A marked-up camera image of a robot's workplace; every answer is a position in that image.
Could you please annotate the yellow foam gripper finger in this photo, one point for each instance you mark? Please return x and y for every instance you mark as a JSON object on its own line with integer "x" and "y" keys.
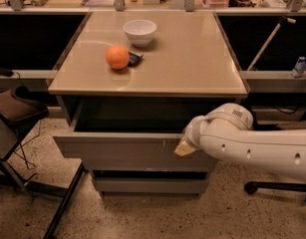
{"x": 183, "y": 148}

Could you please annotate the grey top drawer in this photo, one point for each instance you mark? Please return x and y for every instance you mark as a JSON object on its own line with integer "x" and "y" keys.
{"x": 131, "y": 128}

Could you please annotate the grey drawer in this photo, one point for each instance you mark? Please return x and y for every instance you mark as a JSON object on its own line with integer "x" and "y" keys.
{"x": 151, "y": 165}
{"x": 151, "y": 186}
{"x": 131, "y": 128}

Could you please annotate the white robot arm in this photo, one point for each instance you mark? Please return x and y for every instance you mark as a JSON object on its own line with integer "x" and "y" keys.
{"x": 227, "y": 134}

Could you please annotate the grey drawer cabinet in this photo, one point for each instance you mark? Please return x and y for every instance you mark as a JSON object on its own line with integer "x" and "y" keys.
{"x": 187, "y": 58}

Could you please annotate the grey bottom drawer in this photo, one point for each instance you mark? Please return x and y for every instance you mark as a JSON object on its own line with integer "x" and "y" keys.
{"x": 151, "y": 186}

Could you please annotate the grey middle drawer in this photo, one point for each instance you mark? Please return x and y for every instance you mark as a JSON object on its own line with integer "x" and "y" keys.
{"x": 151, "y": 165}

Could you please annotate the black office chair right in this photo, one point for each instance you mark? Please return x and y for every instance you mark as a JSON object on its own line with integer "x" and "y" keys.
{"x": 252, "y": 186}

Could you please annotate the dark blue snack packet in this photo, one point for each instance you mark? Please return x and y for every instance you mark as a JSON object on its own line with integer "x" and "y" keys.
{"x": 134, "y": 59}

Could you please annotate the black tripod leg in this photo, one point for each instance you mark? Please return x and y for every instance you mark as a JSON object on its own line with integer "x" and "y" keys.
{"x": 49, "y": 234}

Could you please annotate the orange fruit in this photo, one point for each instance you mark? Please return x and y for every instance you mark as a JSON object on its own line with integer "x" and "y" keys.
{"x": 117, "y": 57}

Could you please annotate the white ceramic bowl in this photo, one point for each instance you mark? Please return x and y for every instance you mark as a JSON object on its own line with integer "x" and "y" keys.
{"x": 140, "y": 32}

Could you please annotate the white blue can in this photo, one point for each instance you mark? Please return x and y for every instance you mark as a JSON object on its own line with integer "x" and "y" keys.
{"x": 299, "y": 68}

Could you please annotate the brown office chair left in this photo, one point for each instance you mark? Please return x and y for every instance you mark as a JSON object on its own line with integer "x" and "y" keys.
{"x": 18, "y": 115}

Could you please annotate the black device on ledge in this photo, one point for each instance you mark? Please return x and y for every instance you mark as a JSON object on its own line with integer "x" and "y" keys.
{"x": 6, "y": 72}

